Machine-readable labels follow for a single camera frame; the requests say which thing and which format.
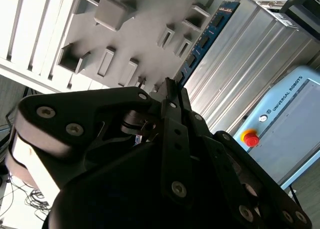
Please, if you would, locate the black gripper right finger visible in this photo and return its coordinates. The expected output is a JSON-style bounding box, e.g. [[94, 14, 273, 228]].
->
[[177, 86, 313, 229]]

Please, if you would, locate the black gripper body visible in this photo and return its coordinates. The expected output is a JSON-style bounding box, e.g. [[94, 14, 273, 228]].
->
[[42, 138, 251, 229]]

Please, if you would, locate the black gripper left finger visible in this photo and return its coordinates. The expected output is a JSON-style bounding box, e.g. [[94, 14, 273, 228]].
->
[[4, 76, 195, 207]]

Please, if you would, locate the blue RAM stick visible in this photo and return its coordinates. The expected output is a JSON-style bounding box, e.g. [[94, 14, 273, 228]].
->
[[174, 0, 241, 89]]

